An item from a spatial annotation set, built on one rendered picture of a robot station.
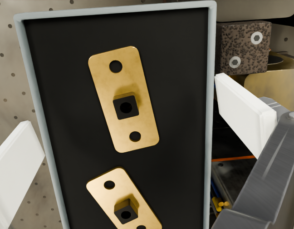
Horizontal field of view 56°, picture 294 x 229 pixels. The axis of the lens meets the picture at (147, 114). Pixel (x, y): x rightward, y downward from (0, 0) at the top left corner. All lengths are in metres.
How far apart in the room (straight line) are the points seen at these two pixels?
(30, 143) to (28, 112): 0.57
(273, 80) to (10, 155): 0.27
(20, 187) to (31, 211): 0.76
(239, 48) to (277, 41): 0.48
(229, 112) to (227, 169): 0.28
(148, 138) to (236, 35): 0.13
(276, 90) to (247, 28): 0.09
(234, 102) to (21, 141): 0.13
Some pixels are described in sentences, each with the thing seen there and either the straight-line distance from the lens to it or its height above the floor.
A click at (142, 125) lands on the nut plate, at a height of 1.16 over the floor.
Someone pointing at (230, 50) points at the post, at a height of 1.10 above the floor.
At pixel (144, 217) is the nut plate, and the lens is 0.28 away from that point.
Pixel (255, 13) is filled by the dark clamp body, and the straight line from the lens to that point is 0.31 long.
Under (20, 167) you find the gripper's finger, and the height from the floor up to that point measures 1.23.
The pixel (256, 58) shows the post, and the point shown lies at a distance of 0.30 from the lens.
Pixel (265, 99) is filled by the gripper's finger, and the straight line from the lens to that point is 0.16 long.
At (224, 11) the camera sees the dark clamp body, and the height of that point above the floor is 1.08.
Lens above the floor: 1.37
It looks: 67 degrees down
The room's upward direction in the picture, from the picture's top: 169 degrees clockwise
